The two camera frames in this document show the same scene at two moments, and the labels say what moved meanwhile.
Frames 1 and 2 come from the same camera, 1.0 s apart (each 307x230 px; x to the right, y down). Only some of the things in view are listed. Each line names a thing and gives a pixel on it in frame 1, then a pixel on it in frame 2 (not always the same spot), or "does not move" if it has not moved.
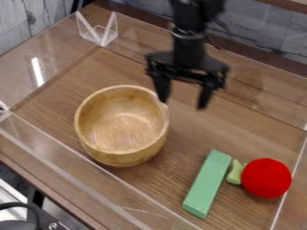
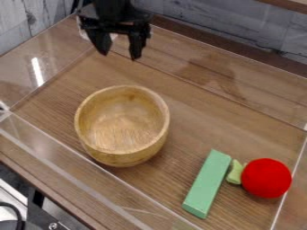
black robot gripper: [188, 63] → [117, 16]
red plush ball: [265, 178] does not move
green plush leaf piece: [235, 172] does not move
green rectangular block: [205, 186] does not move
